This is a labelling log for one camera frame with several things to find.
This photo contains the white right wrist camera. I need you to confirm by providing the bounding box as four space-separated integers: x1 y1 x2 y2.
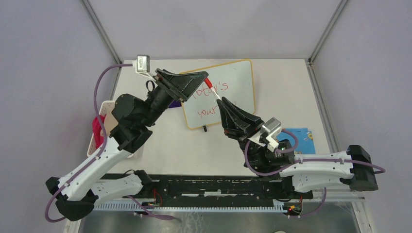
249 117 282 152

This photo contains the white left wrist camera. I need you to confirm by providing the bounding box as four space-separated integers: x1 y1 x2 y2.
135 54 155 80

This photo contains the beige cloth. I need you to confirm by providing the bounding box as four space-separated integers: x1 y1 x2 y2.
103 106 118 136

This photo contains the blue patterned cloth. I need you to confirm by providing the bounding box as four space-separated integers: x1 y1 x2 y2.
276 128 316 154

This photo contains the red marker cap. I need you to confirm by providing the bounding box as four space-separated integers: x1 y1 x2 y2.
204 78 213 89

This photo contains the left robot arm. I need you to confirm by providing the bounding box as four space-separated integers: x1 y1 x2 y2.
46 69 208 221

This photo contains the pink cloth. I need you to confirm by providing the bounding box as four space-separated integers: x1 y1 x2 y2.
92 117 104 149

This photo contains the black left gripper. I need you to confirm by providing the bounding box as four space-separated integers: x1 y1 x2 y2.
141 68 209 127

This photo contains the red whiteboard marker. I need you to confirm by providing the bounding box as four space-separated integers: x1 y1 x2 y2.
209 85 222 100

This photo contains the white plastic basket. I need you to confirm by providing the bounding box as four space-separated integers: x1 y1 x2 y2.
86 100 118 157

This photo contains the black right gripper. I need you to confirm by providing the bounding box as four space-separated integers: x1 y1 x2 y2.
217 97 268 170

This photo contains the right aluminium frame post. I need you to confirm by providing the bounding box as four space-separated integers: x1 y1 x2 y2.
308 0 350 64

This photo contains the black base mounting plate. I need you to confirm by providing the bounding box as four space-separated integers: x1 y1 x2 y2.
133 174 313 208

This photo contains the yellow-framed whiteboard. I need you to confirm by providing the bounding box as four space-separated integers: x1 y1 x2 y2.
182 59 256 129

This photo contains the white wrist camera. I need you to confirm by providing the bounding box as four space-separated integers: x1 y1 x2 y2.
135 54 155 80
249 117 282 152

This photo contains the aluminium frame post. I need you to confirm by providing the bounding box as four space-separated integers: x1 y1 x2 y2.
308 0 350 64
80 0 122 64

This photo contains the left aluminium frame post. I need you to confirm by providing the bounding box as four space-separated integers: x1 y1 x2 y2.
80 0 122 64

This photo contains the purple cloth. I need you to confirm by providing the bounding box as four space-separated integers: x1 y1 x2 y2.
169 100 182 108

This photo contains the white cable duct rail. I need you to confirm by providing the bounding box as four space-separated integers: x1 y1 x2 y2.
94 200 287 214

